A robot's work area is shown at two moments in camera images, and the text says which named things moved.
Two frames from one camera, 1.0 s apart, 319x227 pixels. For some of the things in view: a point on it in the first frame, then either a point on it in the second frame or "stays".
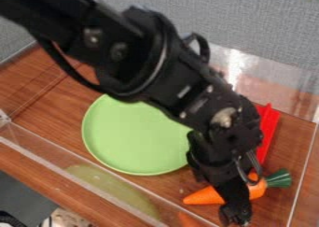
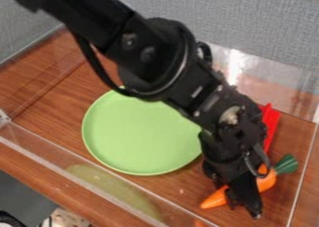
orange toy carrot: (278, 179) to (285, 164)
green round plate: (132, 138) stays
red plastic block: (269, 118) stays
